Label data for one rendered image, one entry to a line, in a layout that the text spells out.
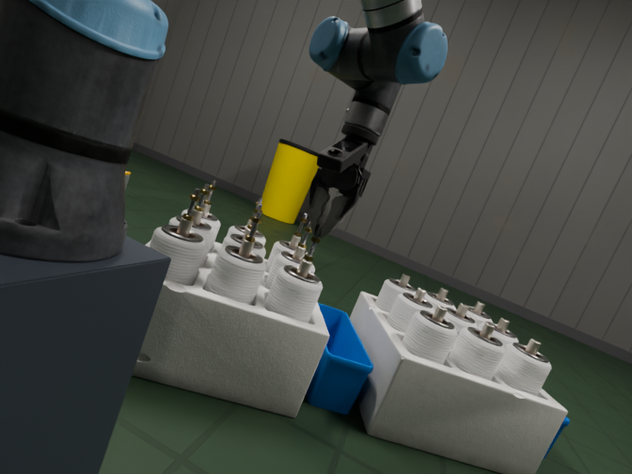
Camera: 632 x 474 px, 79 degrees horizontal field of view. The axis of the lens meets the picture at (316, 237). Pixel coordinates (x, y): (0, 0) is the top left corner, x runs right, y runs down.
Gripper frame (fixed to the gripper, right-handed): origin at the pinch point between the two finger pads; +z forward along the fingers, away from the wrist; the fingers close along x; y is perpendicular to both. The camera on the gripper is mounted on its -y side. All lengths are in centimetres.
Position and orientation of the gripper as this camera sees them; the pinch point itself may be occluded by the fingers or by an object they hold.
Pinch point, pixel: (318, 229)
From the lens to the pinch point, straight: 73.4
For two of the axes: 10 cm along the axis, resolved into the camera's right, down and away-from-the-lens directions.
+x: -8.6, -3.9, 3.2
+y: 3.5, -0.1, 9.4
